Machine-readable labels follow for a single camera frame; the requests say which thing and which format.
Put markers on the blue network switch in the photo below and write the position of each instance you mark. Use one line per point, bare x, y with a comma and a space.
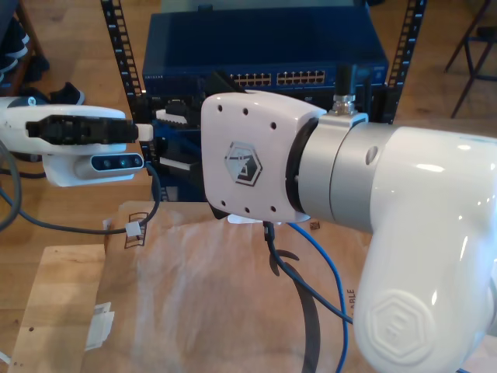
264, 39

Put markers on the black rack server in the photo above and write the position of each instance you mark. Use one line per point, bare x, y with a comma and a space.
174, 102

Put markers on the brown paper mailer envelope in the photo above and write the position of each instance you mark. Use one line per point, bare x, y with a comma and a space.
194, 291

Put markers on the dark blue flat device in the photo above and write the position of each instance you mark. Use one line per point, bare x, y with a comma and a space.
186, 192

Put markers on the metal frame chair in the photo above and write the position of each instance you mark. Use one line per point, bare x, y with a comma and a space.
488, 33

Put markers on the black perforated rack upright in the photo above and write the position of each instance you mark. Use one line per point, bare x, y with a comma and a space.
120, 50
405, 35

